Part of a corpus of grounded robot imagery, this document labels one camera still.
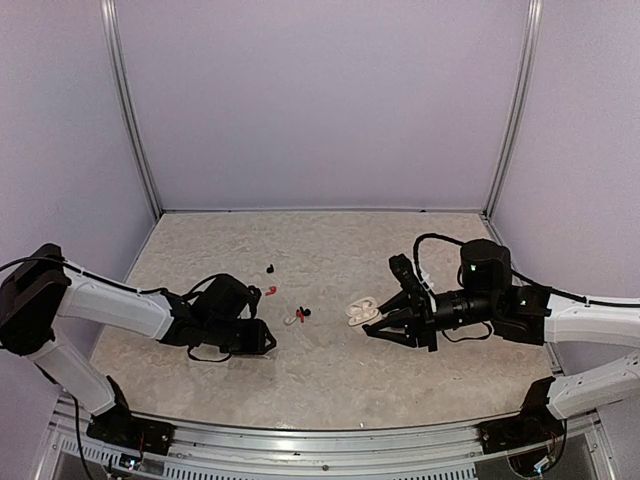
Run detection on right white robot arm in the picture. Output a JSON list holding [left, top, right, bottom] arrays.
[[362, 233, 639, 444]]

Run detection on white earbud charging case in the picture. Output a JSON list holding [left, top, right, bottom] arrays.
[[345, 297, 383, 328]]

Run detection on aluminium frame post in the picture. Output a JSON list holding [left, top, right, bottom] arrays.
[[483, 0, 544, 223], [100, 0, 164, 222]]

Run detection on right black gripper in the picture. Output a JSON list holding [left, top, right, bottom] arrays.
[[366, 289, 499, 353]]

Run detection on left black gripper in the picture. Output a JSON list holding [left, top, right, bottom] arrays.
[[205, 318, 276, 355]]

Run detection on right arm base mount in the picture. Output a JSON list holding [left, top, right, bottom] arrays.
[[477, 398, 566, 454]]

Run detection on left aluminium frame post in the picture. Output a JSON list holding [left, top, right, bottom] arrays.
[[100, 0, 164, 222]]

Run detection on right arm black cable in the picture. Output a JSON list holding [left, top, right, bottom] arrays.
[[412, 232, 640, 341]]

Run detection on red and black earbuds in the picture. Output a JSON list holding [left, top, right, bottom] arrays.
[[296, 306, 311, 323]]

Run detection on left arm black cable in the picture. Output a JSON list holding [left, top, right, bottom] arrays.
[[0, 257, 261, 364]]

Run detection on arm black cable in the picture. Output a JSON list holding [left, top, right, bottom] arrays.
[[412, 232, 640, 341], [0, 257, 261, 364]]

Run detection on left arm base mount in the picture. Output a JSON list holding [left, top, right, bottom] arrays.
[[87, 376, 175, 456]]

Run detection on right aluminium frame post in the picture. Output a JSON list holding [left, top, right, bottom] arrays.
[[483, 0, 544, 223]]

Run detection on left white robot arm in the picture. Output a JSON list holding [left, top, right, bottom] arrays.
[[1, 243, 277, 445]]

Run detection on front aluminium rail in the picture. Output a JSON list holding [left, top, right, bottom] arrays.
[[31, 396, 616, 479]]

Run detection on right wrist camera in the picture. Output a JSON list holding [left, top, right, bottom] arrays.
[[388, 254, 424, 296]]

